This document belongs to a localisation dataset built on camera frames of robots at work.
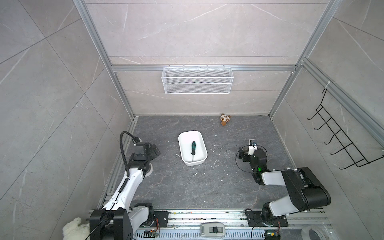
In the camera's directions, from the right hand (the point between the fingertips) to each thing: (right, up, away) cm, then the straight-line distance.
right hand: (249, 147), depth 93 cm
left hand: (-61, 0, -7) cm, 62 cm away
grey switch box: (-27, -35, -26) cm, 51 cm away
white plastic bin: (-42, +4, +10) cm, 43 cm away
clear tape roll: (+17, -38, -24) cm, 48 cm away
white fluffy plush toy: (-80, -26, -39) cm, 92 cm away
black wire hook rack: (+31, 0, -34) cm, 46 cm away
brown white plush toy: (-12, +19, +21) cm, 31 cm away
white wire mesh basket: (-33, +45, +8) cm, 56 cm away
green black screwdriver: (-36, -1, +5) cm, 36 cm away
